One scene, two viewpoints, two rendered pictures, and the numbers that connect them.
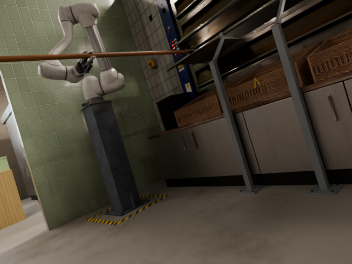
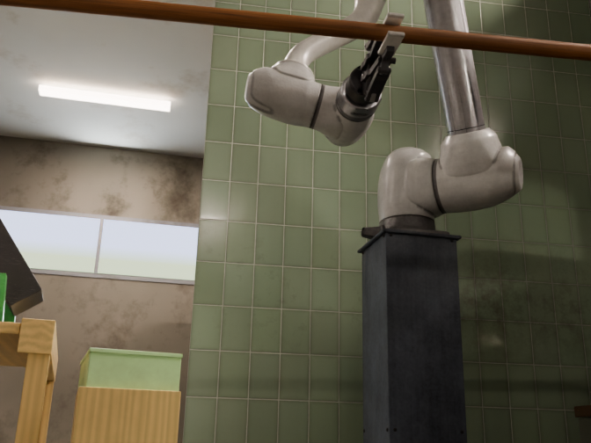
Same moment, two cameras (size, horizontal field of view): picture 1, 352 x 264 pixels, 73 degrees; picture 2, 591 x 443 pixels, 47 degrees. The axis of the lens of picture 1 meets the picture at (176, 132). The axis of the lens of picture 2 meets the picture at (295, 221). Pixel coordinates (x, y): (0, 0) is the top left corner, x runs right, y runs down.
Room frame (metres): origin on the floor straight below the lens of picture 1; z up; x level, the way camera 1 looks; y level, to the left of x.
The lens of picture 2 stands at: (0.54, -0.03, 0.46)
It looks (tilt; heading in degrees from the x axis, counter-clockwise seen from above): 19 degrees up; 32
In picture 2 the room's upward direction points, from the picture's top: 1 degrees clockwise
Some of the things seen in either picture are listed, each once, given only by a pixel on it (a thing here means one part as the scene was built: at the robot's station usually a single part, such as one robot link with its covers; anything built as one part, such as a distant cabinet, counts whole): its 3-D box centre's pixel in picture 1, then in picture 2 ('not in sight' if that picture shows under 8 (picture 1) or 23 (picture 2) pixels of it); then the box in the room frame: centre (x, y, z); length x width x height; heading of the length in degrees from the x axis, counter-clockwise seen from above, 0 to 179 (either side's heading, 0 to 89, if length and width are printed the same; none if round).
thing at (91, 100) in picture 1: (93, 102); (400, 232); (2.21, 0.65, 1.03); 0.22 x 0.18 x 0.06; 134
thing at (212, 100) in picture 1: (211, 101); not in sight; (2.19, -0.39, 0.72); 0.56 x 0.49 x 0.28; 38
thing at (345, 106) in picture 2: (79, 69); (359, 96); (1.69, 0.53, 1.17); 0.09 x 0.06 x 0.09; 130
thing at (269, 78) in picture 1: (272, 77); not in sight; (1.72, -0.78, 0.72); 0.56 x 0.49 x 0.28; 39
